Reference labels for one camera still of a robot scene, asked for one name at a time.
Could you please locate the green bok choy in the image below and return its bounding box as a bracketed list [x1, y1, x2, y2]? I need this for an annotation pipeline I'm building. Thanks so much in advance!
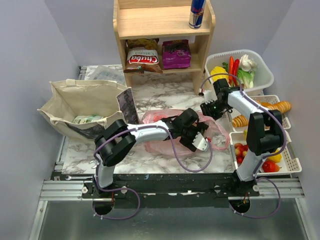
[237, 69, 255, 89]

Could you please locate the Chuba cassava chips bag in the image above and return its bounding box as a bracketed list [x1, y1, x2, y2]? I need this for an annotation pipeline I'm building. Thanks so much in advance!
[123, 38, 163, 74]

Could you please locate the clear plastic parts box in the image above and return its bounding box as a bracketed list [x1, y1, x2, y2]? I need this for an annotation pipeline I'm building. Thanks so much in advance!
[84, 65, 127, 86]

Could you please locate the silver open-end wrench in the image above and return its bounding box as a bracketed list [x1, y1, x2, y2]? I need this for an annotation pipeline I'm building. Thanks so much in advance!
[89, 160, 99, 169]

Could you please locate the white tray with fruit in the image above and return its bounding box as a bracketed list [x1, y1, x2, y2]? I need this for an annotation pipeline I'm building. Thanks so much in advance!
[229, 131, 302, 177]

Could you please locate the purple snack bag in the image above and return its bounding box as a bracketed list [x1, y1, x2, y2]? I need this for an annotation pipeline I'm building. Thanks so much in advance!
[162, 39, 192, 70]

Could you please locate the green white food packet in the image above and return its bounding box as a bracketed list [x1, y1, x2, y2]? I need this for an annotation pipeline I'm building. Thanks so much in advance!
[72, 114, 104, 124]

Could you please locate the white garlic bulb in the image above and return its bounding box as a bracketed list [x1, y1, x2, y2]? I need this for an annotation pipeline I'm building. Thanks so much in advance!
[239, 54, 258, 72]

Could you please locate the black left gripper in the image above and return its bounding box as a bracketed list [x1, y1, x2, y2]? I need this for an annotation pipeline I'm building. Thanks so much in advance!
[179, 121, 208, 152]

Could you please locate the orange carrot from bag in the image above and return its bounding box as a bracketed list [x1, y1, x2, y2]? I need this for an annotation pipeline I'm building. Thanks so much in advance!
[228, 56, 234, 85]

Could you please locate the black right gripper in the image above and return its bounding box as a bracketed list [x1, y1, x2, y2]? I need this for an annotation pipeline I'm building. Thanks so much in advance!
[199, 100, 229, 126]

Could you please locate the yellow napa cabbage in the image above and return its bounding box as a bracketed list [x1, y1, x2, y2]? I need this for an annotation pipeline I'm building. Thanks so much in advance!
[210, 66, 229, 82]

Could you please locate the white tray with bread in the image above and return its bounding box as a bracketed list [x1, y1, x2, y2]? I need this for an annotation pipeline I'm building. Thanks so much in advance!
[227, 95, 291, 132]

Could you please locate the canvas tote bag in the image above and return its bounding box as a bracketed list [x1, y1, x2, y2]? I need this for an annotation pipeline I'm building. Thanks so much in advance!
[38, 79, 139, 143]

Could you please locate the red chili pepper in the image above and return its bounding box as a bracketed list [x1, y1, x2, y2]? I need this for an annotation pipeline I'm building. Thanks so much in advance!
[232, 59, 240, 86]

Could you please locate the Red Bull can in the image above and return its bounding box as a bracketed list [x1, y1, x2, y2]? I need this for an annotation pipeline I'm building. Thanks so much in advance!
[188, 0, 206, 29]

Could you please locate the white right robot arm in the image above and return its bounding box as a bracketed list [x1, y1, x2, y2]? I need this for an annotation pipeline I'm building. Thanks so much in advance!
[200, 78, 287, 196]

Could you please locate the wooden shelf unit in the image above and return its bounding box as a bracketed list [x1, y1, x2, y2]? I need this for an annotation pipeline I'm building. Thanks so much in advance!
[112, 0, 217, 95]

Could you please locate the red lychee fruit bunch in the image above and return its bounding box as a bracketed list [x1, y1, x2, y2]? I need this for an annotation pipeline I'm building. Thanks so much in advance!
[234, 143, 249, 165]

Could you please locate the yellow bell pepper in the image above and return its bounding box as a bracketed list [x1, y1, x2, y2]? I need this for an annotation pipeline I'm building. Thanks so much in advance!
[267, 153, 282, 164]

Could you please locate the pink plastic grocery bag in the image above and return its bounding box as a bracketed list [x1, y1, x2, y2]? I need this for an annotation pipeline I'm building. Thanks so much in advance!
[141, 109, 230, 157]

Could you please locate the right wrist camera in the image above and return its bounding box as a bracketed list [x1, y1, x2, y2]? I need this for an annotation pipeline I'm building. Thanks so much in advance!
[198, 90, 216, 104]

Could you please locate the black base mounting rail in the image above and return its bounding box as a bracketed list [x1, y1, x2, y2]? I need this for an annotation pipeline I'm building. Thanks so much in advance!
[49, 171, 261, 210]

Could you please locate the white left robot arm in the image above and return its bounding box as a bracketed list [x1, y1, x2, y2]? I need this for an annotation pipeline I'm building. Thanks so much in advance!
[93, 108, 213, 198]

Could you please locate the white vegetable basket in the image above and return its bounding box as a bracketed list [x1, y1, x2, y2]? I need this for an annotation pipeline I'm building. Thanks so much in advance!
[204, 49, 274, 96]

